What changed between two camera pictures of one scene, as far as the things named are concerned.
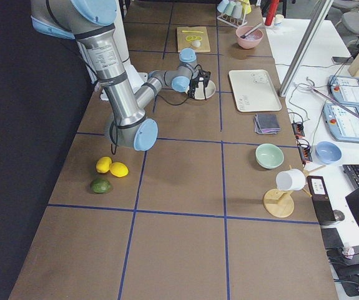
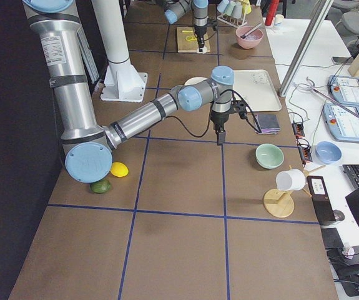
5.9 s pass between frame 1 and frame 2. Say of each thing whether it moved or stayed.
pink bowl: stayed
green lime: stayed
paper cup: stayed
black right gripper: moved
